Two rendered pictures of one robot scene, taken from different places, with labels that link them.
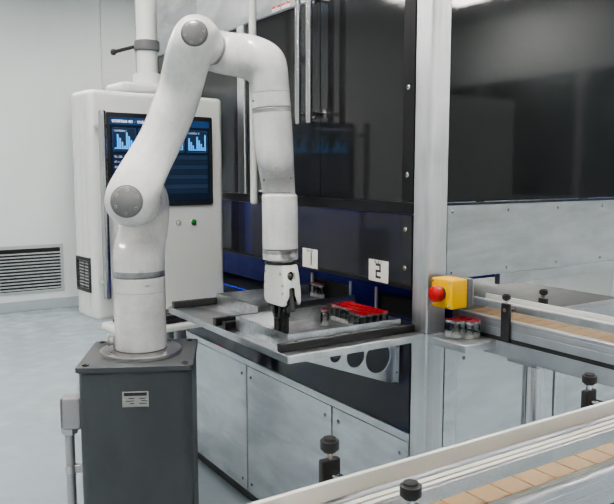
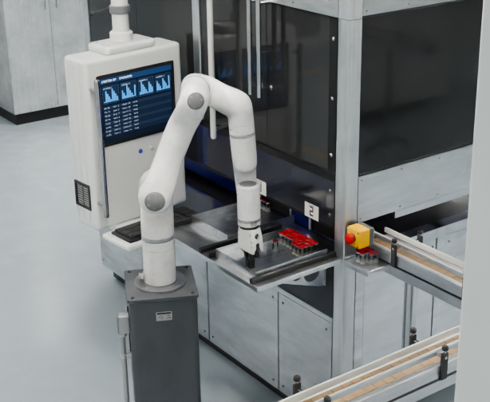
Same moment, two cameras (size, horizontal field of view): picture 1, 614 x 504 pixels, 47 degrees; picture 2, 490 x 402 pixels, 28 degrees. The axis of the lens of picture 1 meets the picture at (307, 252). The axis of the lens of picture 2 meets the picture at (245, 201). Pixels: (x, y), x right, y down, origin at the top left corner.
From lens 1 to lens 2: 210 cm
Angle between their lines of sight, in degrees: 15
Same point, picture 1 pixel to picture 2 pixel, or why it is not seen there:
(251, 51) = (230, 102)
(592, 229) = (466, 165)
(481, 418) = (381, 305)
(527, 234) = (415, 181)
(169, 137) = (178, 157)
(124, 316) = (152, 265)
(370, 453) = (306, 326)
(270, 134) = (243, 152)
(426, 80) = (344, 100)
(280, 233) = (250, 211)
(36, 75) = not seen: outside the picture
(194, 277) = not seen: hidden behind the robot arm
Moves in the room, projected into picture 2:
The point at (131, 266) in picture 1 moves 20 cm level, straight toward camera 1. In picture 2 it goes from (156, 235) to (168, 258)
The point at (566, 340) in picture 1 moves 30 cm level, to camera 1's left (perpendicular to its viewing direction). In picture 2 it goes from (427, 273) to (344, 276)
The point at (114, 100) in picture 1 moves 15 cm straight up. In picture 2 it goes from (102, 65) to (100, 29)
